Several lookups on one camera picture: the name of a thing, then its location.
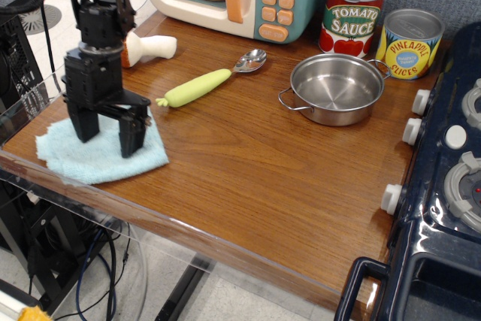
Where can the light blue cloth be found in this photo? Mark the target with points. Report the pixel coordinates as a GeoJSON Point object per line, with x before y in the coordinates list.
{"type": "Point", "coordinates": [98, 160]}

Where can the white stove knob front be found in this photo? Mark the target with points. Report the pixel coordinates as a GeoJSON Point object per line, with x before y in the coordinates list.
{"type": "Point", "coordinates": [390, 199]}

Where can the pineapple slices can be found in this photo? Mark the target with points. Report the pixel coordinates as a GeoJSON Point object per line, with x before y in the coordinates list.
{"type": "Point", "coordinates": [409, 41]}

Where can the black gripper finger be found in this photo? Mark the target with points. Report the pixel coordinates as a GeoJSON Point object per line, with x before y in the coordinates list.
{"type": "Point", "coordinates": [132, 130]}
{"type": "Point", "coordinates": [84, 121]}

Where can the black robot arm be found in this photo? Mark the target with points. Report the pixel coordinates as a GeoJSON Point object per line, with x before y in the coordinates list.
{"type": "Point", "coordinates": [103, 25]}

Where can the spoon with green handle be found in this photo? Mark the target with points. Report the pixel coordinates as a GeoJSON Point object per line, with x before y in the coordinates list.
{"type": "Point", "coordinates": [202, 85]}

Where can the black table leg base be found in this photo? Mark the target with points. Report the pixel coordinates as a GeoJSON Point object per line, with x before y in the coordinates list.
{"type": "Point", "coordinates": [184, 288]}

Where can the plush mushroom toy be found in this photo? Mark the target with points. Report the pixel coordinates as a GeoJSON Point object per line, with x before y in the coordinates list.
{"type": "Point", "coordinates": [136, 48]}

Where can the small steel pot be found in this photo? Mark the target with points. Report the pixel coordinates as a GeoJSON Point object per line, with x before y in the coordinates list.
{"type": "Point", "coordinates": [335, 89]}

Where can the white stove knob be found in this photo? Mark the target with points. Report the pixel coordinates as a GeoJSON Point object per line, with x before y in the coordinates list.
{"type": "Point", "coordinates": [390, 199]}
{"type": "Point", "coordinates": [420, 101]}
{"type": "Point", "coordinates": [411, 131]}

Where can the clear acrylic table guard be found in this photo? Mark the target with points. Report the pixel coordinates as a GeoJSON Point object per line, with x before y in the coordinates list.
{"type": "Point", "coordinates": [250, 183]}

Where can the white stove knob middle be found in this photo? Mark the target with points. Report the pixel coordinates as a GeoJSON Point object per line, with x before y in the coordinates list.
{"type": "Point", "coordinates": [411, 131]}

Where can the yellow sponge object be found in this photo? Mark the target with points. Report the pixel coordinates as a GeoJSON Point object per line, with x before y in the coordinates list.
{"type": "Point", "coordinates": [33, 314]}

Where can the dark blue toy stove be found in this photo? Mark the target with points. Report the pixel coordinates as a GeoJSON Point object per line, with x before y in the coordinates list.
{"type": "Point", "coordinates": [433, 268]}

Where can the tomato sauce can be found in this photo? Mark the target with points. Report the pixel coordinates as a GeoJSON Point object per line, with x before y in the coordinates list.
{"type": "Point", "coordinates": [348, 26]}

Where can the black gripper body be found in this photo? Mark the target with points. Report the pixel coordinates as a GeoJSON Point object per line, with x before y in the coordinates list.
{"type": "Point", "coordinates": [94, 83]}

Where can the round floor vent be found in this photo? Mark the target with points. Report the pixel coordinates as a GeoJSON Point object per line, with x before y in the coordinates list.
{"type": "Point", "coordinates": [37, 21]}

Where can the white stove knob rear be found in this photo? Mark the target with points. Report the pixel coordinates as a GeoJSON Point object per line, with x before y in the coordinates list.
{"type": "Point", "coordinates": [420, 101]}

